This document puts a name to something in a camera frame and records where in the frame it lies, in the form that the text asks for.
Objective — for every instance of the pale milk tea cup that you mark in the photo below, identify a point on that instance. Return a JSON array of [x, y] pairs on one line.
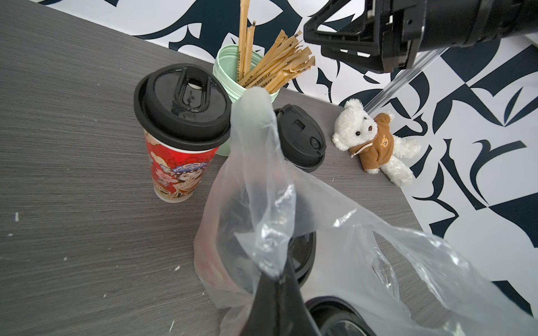
[[302, 140]]

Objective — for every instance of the clear plastic carrier bag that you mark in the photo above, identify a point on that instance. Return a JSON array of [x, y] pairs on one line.
[[349, 265]]

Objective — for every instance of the white teddy bear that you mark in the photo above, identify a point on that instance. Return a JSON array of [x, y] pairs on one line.
[[371, 140]]

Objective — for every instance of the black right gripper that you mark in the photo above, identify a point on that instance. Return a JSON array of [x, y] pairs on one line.
[[406, 28]]

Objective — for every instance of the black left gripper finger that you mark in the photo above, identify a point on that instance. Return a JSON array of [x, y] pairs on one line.
[[278, 307]]

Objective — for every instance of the bundle of paper straws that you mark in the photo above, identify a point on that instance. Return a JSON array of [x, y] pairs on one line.
[[282, 63]]

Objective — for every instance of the green straw holder cup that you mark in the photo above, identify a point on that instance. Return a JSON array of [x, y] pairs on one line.
[[252, 109]]

